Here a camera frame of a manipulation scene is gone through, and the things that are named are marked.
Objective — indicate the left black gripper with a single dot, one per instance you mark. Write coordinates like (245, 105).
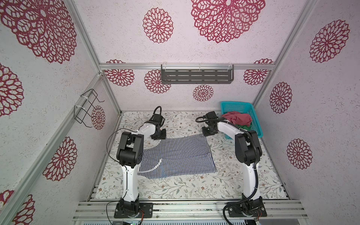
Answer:
(163, 136)

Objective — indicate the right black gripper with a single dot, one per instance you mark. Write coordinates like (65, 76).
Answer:
(205, 132)

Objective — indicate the blue white striped tank top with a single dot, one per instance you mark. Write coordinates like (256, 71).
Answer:
(176, 157)

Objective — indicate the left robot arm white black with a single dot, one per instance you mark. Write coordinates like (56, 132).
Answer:
(130, 155)

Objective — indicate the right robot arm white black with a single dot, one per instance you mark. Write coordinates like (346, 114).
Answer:
(247, 151)

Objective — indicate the maroon red tank top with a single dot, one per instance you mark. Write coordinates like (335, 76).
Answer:
(237, 118)

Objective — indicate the green tank top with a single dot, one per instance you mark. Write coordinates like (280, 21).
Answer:
(243, 127)

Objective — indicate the teal plastic basket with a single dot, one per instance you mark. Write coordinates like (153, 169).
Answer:
(242, 107)

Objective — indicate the floral table mat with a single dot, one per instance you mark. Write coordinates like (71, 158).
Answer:
(226, 183)

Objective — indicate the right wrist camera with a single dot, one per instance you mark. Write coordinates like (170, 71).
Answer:
(211, 116)

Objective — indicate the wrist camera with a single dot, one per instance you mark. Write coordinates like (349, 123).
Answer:
(211, 116)
(157, 117)

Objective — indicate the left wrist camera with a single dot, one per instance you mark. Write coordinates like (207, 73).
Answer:
(157, 117)

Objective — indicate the grey metal wall shelf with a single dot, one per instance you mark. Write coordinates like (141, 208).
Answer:
(196, 76)

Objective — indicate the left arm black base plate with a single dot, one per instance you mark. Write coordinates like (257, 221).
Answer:
(135, 209)

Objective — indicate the black wire wall rack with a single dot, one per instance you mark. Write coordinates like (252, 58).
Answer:
(90, 113)

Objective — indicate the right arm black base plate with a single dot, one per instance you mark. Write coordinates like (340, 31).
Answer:
(251, 208)

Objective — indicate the aluminium front rail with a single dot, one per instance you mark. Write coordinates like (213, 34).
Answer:
(188, 210)

